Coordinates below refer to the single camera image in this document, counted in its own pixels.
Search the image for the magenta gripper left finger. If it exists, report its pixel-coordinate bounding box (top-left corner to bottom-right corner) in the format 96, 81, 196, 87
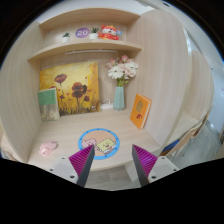
48, 144, 96, 188

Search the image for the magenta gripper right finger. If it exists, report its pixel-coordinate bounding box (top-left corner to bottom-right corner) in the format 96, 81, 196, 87
131, 144, 180, 187

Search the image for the round cartoon mouse pad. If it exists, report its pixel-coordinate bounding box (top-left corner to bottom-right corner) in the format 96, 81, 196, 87
78, 128, 120, 160

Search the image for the pink computer mouse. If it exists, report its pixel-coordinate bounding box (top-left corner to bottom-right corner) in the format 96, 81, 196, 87
39, 141, 57, 156

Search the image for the orange book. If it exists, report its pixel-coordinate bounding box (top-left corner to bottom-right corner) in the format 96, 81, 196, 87
130, 93, 152, 129

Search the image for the wooden chair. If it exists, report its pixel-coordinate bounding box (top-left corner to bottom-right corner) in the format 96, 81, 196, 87
161, 110, 210, 156

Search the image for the white power adapter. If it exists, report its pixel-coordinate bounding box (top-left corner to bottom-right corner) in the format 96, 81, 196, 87
100, 99, 113, 110

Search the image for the teal vase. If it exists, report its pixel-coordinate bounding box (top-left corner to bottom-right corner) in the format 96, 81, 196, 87
113, 87, 125, 111

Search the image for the green book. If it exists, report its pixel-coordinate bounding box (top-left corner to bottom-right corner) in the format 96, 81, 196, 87
38, 88, 60, 121

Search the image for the poppy flower painting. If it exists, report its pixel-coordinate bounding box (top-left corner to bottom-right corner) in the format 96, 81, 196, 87
40, 61, 100, 116

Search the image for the pink white flower bouquet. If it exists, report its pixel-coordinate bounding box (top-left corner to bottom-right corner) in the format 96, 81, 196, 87
106, 55, 138, 87

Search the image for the small potted plant left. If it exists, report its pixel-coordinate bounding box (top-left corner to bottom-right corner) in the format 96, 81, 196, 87
62, 32, 71, 42

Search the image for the small potted plant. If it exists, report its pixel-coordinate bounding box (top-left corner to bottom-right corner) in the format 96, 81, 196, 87
62, 32, 71, 42
89, 28, 99, 40

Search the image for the small potted plant right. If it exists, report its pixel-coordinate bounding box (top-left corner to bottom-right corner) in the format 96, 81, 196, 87
89, 28, 99, 40

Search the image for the purple round number sign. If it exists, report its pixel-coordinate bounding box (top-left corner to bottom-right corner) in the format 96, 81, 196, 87
75, 28, 90, 38

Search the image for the red plush toy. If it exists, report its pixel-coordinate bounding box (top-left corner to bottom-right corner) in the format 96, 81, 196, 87
98, 25, 122, 40

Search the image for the wooden wall shelf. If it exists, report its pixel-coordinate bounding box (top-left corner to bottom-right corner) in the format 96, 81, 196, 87
28, 8, 142, 61

